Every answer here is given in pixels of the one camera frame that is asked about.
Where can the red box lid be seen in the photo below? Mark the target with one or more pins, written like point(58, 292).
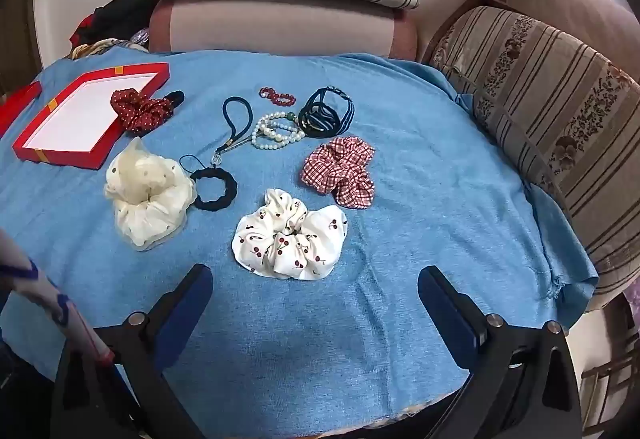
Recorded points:
point(20, 106)

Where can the cream organza scrunchie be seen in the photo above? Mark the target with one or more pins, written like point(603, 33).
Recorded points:
point(145, 214)

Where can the blue blanket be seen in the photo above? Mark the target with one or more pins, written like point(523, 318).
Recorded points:
point(400, 219)

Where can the brown wooden frame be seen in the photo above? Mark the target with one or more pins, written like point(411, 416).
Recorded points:
point(607, 381)

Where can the white cherry print scrunchie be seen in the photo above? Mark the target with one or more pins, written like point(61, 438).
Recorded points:
point(320, 239)

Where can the pile of dark clothes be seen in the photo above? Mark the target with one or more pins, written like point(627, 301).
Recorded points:
point(120, 14)

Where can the red plaid scrunchie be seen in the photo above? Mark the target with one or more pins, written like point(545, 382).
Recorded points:
point(340, 164)

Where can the navy striped headband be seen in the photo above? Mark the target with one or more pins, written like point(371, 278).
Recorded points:
point(312, 129)

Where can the dark red dotted scrunchie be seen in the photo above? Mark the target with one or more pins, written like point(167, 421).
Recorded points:
point(140, 111)

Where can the beige patterned scarf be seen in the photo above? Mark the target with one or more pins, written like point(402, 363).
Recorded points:
point(95, 49)

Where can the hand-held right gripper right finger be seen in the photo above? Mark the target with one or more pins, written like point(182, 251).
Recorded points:
point(440, 301)

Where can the red tray box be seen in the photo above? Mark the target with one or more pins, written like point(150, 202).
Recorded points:
point(85, 114)

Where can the black scrunchie with charm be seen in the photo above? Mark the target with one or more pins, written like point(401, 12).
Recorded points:
point(231, 189)

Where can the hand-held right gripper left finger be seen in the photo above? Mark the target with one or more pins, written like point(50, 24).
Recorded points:
point(199, 291)

